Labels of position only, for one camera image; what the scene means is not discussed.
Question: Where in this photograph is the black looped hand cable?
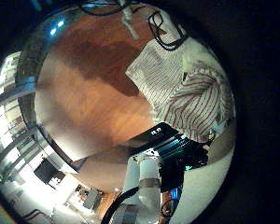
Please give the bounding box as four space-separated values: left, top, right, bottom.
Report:
147 11 189 52

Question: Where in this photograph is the thin black cable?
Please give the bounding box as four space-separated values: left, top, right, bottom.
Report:
78 0 132 17

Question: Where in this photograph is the black floor cable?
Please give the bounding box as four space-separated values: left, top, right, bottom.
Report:
21 208 50 222

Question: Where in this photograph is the gray chair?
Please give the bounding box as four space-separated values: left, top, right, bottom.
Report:
82 188 104 211

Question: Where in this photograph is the dark monitor screen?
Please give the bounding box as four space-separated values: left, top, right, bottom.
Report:
33 158 67 188

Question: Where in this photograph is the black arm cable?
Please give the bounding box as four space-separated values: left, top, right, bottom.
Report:
101 186 140 224

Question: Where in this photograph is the white red-striped cloth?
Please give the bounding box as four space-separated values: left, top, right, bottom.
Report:
124 18 236 144

